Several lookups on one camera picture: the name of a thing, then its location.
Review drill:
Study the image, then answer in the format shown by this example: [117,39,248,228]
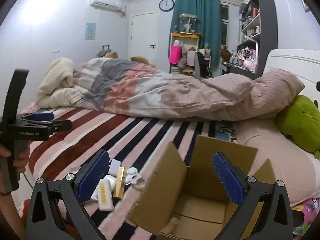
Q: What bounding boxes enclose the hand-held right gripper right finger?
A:
[212,152,293,240]

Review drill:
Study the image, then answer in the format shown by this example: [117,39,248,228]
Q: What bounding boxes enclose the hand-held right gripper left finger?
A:
[26,149,110,240]

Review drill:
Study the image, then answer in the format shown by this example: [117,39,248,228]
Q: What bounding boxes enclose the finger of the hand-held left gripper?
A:
[17,112,55,123]
[25,119,73,133]

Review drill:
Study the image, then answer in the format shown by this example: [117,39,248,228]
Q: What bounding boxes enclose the white packet with yellow label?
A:
[96,179,115,212]

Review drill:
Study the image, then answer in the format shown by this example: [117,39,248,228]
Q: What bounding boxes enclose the small white box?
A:
[108,159,122,176]

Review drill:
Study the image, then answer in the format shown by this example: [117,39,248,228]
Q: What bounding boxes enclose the gold rectangular box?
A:
[113,167,127,199]

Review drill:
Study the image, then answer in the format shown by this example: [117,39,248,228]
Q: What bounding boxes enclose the brown cardboard box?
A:
[126,135,278,240]

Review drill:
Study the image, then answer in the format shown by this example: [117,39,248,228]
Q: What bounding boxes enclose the clear tape roll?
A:
[132,176,147,190]

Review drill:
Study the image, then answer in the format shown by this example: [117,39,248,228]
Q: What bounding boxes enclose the person's left forearm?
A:
[0,192,22,240]

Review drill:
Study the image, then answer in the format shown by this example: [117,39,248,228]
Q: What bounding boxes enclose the person's left hand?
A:
[0,144,31,176]

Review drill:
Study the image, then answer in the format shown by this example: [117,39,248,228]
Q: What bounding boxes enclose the striped pink blanket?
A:
[17,102,238,240]

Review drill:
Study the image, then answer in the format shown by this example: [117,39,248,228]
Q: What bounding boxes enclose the cream fleece blanket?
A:
[36,57,84,108]

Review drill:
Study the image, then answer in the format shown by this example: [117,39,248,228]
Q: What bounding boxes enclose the pink pillow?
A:
[235,119,318,206]

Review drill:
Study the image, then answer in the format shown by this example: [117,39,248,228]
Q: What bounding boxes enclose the dark suitcase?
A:
[96,45,112,58]

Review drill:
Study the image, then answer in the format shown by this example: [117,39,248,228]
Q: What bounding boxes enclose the cartoon printed cloth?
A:
[291,197,320,236]

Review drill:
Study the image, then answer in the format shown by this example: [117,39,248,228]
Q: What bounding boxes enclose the green plush toy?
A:
[276,95,320,159]

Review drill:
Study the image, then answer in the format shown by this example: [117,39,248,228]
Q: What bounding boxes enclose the patchwork pink grey duvet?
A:
[72,57,306,122]

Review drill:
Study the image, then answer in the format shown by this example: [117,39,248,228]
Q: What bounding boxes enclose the black chair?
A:
[195,52,212,78]

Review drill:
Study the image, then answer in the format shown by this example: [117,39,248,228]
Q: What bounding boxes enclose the white door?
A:
[130,11,159,62]

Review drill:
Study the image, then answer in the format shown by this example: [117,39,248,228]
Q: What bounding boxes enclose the brown rooster figure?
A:
[220,44,232,62]

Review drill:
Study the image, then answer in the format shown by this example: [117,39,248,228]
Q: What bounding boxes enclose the white air conditioner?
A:
[89,0,127,13]

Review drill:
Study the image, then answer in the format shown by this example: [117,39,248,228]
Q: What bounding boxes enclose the bright pink bag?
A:
[169,45,183,65]

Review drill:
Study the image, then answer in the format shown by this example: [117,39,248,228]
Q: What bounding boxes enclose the white headboard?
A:
[261,49,320,98]

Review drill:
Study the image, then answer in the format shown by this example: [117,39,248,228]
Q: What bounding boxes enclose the yellow desk shelf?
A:
[170,32,201,74]

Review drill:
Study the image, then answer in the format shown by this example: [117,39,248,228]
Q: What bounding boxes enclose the window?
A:
[220,4,229,53]

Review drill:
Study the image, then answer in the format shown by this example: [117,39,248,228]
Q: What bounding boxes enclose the black bookshelf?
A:
[239,0,278,77]

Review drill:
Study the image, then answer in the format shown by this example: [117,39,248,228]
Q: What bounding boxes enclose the glass tank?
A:
[179,14,198,34]

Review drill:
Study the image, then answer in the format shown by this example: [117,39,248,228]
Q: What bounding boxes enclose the blue wall poster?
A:
[85,22,97,41]

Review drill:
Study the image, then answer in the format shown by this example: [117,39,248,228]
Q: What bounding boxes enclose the round wall clock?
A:
[159,0,175,12]

